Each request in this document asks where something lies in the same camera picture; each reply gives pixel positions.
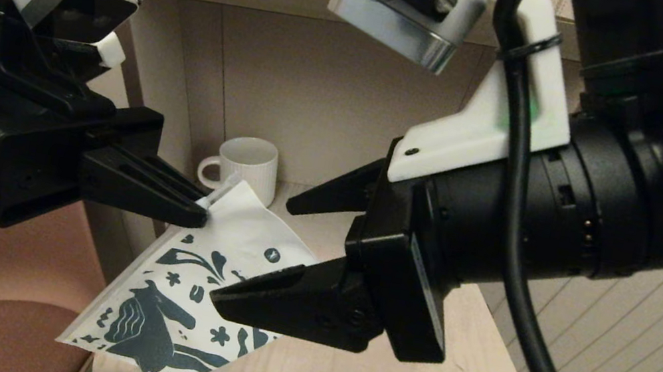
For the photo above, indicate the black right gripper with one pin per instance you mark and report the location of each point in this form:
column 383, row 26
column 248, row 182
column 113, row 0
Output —
column 499, row 227

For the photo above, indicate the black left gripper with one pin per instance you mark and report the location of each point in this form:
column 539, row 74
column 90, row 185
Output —
column 39, row 164

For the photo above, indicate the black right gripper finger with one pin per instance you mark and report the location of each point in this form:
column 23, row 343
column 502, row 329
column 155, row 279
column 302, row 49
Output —
column 304, row 309

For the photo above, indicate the white horse print pouch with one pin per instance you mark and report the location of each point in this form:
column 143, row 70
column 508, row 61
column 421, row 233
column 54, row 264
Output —
column 175, row 315

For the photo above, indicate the white ribbed ceramic mug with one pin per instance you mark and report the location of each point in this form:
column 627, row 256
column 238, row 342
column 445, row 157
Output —
column 250, row 166

